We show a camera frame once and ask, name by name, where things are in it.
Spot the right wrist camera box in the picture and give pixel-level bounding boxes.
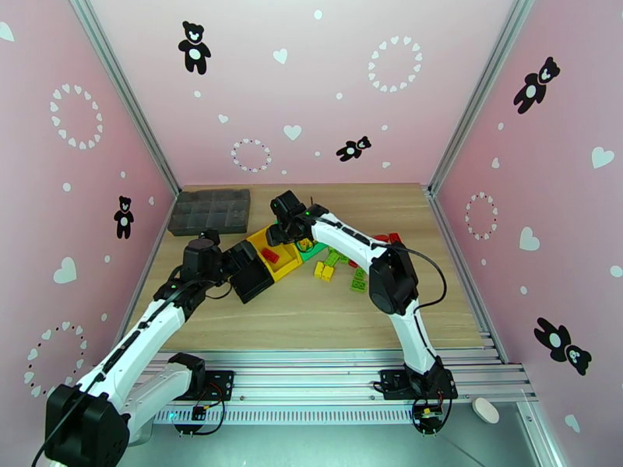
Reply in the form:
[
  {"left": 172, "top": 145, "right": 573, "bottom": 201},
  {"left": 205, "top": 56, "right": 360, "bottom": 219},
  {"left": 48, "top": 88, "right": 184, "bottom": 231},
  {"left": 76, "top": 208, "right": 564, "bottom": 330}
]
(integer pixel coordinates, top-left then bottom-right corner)
[{"left": 270, "top": 189, "right": 308, "bottom": 224}]

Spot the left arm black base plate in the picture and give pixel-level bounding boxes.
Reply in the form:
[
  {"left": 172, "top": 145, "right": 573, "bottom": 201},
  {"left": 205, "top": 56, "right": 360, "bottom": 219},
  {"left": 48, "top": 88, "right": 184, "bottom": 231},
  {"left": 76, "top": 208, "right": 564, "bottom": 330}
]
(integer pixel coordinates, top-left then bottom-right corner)
[{"left": 199, "top": 369, "right": 236, "bottom": 399}]

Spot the yellow plastic bin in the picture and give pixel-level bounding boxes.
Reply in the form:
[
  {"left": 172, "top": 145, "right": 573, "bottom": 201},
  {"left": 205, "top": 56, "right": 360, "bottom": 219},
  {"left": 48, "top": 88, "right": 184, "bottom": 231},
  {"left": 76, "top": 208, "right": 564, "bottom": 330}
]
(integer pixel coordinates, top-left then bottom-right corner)
[{"left": 245, "top": 226, "right": 304, "bottom": 285}]

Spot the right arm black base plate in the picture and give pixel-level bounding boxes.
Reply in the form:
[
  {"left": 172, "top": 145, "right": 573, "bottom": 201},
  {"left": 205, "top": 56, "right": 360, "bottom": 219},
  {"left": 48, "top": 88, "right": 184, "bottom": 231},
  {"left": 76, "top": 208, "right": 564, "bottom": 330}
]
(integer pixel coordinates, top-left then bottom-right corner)
[{"left": 379, "top": 368, "right": 459, "bottom": 402}]

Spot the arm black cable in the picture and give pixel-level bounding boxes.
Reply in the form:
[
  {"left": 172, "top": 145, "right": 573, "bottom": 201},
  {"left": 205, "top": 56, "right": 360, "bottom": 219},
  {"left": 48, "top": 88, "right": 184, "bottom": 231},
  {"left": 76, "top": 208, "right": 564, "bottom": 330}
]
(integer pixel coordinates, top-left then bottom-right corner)
[
  {"left": 384, "top": 241, "right": 448, "bottom": 316},
  {"left": 31, "top": 382, "right": 86, "bottom": 467}
]

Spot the aluminium frame post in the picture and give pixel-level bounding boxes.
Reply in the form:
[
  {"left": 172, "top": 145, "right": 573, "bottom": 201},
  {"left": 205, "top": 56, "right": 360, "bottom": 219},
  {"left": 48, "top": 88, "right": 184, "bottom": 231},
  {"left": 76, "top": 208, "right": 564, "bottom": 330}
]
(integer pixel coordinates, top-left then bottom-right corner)
[
  {"left": 427, "top": 0, "right": 539, "bottom": 195},
  {"left": 66, "top": 0, "right": 182, "bottom": 195}
]

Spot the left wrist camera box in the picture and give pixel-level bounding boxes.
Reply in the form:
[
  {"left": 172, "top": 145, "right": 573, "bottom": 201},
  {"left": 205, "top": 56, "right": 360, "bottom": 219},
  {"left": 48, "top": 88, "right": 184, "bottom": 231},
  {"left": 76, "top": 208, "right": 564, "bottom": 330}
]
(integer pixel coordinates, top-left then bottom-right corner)
[{"left": 226, "top": 240, "right": 258, "bottom": 276}]

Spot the black plastic bin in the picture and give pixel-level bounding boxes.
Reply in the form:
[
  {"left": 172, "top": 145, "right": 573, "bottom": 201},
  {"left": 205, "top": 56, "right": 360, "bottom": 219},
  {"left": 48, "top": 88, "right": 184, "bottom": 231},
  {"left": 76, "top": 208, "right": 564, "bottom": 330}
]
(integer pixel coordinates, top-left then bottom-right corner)
[{"left": 229, "top": 258, "right": 275, "bottom": 305}]

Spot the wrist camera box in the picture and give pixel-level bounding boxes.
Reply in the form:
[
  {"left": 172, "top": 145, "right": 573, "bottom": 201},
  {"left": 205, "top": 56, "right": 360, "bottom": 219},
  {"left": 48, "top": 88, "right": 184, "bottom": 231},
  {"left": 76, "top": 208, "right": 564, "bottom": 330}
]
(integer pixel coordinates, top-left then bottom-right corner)
[
  {"left": 270, "top": 189, "right": 308, "bottom": 224},
  {"left": 226, "top": 240, "right": 258, "bottom": 276}
]

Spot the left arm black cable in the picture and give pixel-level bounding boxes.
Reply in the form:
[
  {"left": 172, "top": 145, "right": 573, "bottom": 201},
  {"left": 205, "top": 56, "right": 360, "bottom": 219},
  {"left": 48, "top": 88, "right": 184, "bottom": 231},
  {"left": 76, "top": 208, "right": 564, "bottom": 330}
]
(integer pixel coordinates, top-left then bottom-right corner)
[{"left": 31, "top": 382, "right": 86, "bottom": 467}]

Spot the aluminium base platform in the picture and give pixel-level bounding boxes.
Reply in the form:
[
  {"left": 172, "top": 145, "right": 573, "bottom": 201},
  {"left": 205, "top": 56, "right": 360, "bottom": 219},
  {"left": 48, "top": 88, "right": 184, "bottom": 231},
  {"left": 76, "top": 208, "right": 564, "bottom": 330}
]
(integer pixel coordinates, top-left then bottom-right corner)
[{"left": 141, "top": 349, "right": 539, "bottom": 413}]

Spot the white oval object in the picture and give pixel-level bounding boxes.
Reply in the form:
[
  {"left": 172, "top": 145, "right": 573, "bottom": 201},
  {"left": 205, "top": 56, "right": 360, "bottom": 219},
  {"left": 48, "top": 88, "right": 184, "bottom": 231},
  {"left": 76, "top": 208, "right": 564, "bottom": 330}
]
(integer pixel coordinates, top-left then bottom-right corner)
[{"left": 472, "top": 396, "right": 502, "bottom": 425}]

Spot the green plastic bin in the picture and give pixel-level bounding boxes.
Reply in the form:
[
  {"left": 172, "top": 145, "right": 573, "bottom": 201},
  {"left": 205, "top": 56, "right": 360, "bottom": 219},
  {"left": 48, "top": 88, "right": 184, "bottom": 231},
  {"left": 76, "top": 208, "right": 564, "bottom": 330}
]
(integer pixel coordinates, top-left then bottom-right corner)
[{"left": 297, "top": 238, "right": 333, "bottom": 263}]

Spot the dark compartment organizer box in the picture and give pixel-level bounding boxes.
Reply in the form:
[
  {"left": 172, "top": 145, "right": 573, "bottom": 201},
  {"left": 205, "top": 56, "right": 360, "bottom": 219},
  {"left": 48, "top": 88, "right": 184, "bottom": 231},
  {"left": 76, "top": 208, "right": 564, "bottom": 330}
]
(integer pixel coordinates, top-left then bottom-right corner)
[{"left": 167, "top": 189, "right": 252, "bottom": 237}]

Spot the perforated metal strip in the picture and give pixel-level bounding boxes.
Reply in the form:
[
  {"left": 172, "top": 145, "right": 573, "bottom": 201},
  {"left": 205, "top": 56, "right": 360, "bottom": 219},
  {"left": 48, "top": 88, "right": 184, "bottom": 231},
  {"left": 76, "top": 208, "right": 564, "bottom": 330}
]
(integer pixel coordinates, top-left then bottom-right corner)
[{"left": 155, "top": 407, "right": 415, "bottom": 426}]

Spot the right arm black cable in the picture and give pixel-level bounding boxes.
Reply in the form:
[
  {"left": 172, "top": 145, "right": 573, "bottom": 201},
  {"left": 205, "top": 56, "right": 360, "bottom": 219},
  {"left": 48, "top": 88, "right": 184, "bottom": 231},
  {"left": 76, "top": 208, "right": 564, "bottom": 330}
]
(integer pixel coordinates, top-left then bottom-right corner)
[{"left": 384, "top": 241, "right": 448, "bottom": 316}]

